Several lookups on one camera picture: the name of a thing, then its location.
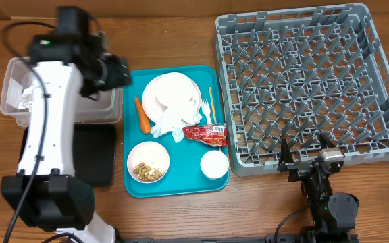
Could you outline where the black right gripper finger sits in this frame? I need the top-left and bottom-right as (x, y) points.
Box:
(279, 137), (293, 164)
(319, 132), (336, 149)

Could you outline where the orange carrot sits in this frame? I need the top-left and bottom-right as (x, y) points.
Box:
(134, 97), (151, 134)

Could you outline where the red snack wrapper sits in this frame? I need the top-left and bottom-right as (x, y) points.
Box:
(182, 124), (228, 147)

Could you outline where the white napkin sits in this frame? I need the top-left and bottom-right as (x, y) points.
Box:
(150, 100), (202, 143)

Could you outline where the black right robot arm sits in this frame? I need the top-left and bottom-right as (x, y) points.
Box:
(273, 133), (359, 243)

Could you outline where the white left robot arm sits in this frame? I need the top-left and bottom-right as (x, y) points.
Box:
(1, 6), (132, 242)

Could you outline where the grey dishwasher rack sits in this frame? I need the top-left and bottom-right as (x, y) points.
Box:
(215, 3), (389, 176)

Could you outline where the pink plate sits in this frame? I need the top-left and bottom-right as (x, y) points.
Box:
(141, 75), (201, 123)

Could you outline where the white paper cup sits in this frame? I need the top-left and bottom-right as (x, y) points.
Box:
(200, 150), (229, 180)

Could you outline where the black tray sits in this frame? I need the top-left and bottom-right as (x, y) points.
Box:
(18, 123), (117, 188)

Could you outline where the white bowl on plate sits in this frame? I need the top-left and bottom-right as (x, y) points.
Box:
(155, 72), (194, 107)

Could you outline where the small crumpled paper ball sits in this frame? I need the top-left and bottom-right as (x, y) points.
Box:
(18, 86), (36, 111)

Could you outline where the clear plastic bin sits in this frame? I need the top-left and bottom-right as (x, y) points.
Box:
(0, 57), (123, 127)

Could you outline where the pink plastic fork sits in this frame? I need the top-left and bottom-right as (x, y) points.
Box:
(201, 99), (212, 124)

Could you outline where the teal plastic tray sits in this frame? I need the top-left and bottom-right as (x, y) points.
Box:
(122, 65), (230, 198)

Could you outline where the wooden chopstick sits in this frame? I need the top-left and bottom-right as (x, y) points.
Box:
(209, 87), (222, 151)

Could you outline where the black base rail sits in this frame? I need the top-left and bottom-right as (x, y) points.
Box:
(120, 233), (360, 243)

